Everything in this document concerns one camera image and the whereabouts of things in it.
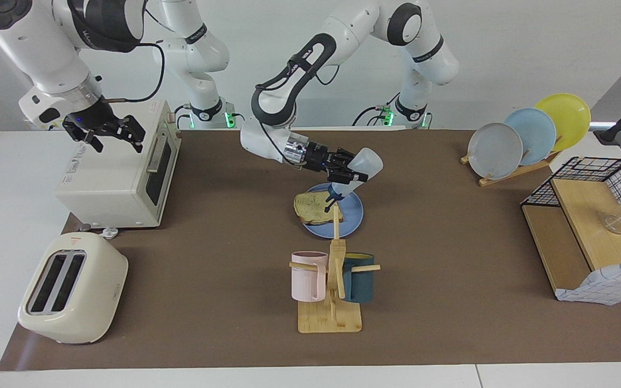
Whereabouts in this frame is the white toaster oven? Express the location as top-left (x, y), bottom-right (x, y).
top-left (54, 99), bottom-right (183, 230)

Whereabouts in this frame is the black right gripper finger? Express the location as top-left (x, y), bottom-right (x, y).
top-left (64, 125), bottom-right (104, 154)
top-left (114, 115), bottom-right (146, 153)

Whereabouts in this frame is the cream two-slot toaster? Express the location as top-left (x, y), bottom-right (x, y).
top-left (17, 232), bottom-right (129, 344)

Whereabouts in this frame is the clear glass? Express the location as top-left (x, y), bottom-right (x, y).
top-left (599, 213), bottom-right (621, 235)

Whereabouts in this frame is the yellow plate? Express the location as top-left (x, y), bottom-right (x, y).
top-left (534, 93), bottom-right (591, 153)

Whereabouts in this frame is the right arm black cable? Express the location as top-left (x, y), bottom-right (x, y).
top-left (98, 42), bottom-right (165, 104)

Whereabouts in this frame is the clear squeeze bottle blue cap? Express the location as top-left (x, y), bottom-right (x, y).
top-left (323, 148), bottom-right (384, 212)

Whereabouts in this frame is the wooden shelf with wire frame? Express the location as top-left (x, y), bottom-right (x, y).
top-left (521, 156), bottom-right (621, 302)

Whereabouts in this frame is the blue round plate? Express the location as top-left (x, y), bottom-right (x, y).
top-left (301, 183), bottom-right (364, 239)

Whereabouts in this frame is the white checkered cloth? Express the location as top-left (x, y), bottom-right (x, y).
top-left (555, 261), bottom-right (621, 306)

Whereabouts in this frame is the toasted bread slice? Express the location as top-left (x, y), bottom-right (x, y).
top-left (294, 190), bottom-right (344, 225)

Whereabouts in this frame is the dark teal mug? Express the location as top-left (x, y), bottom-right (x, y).
top-left (341, 252), bottom-right (376, 303)

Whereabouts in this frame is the light blue plate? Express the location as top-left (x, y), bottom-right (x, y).
top-left (503, 108), bottom-right (557, 167)

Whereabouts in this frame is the black base cable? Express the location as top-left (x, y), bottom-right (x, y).
top-left (351, 92), bottom-right (402, 127)
top-left (173, 103), bottom-right (192, 130)

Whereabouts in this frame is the grey plate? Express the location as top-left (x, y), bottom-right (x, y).
top-left (467, 122), bottom-right (524, 180)

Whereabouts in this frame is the wooden mug tree stand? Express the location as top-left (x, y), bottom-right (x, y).
top-left (289, 205), bottom-right (381, 334)

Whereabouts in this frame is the wooden plate rack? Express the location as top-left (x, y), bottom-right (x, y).
top-left (460, 135), bottom-right (563, 187)

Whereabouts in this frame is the pink mug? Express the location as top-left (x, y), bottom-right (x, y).
top-left (291, 251), bottom-right (328, 302)

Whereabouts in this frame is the brown table mat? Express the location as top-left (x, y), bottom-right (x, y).
top-left (0, 128), bottom-right (621, 371)

